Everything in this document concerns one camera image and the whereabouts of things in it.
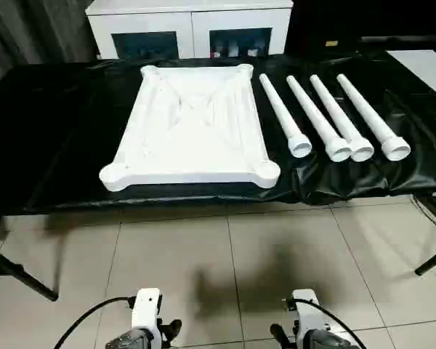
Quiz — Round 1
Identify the white plastic table top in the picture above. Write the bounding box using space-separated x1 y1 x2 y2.
98 64 280 193

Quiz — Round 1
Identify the white plastic table leg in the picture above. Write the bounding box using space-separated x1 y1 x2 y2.
336 73 411 161
258 73 313 159
309 74 375 163
286 75 352 163

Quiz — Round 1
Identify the black mat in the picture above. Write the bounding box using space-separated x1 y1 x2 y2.
0 50 436 215

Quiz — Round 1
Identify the white cabinet with glass doors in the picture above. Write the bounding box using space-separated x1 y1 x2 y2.
85 0 291 60

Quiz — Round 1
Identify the black box with yellow label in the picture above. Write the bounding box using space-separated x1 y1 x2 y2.
285 0 436 57

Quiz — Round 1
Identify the grey curtain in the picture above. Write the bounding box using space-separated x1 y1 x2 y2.
0 0 95 94

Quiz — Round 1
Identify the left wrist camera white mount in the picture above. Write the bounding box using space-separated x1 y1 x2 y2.
130 288 164 341

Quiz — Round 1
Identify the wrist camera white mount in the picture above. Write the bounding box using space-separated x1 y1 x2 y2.
291 289 326 341
130 288 164 341

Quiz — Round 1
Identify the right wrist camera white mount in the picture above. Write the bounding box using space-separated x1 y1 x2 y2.
291 289 326 341

